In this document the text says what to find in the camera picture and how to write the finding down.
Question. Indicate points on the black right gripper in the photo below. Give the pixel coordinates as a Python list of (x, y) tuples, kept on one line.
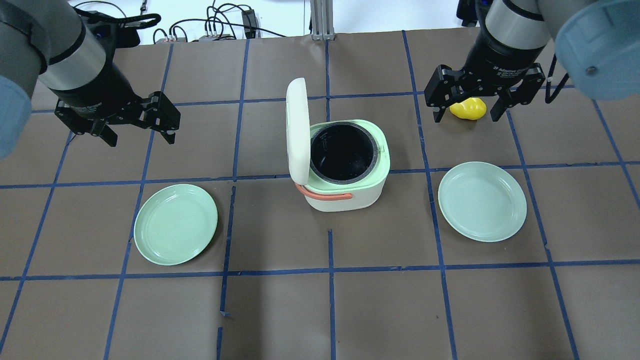
[(500, 59)]

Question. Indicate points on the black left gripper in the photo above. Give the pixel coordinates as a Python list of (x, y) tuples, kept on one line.
[(96, 89)]

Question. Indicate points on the white rice cooker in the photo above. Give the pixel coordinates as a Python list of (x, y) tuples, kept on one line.
[(336, 165)]

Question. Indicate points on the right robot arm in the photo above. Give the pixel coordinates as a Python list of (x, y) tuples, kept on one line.
[(595, 41)]

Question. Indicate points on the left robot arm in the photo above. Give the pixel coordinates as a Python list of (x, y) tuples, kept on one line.
[(71, 52)]

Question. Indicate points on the yellow toy potato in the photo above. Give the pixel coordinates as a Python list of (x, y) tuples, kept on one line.
[(472, 109)]

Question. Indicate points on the green plate near potato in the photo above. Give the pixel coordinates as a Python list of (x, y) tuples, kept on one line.
[(482, 202)]

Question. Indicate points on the green plate far side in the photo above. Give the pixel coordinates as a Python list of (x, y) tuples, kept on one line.
[(175, 224)]

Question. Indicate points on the aluminium frame post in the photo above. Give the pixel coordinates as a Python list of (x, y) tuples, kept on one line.
[(322, 20)]

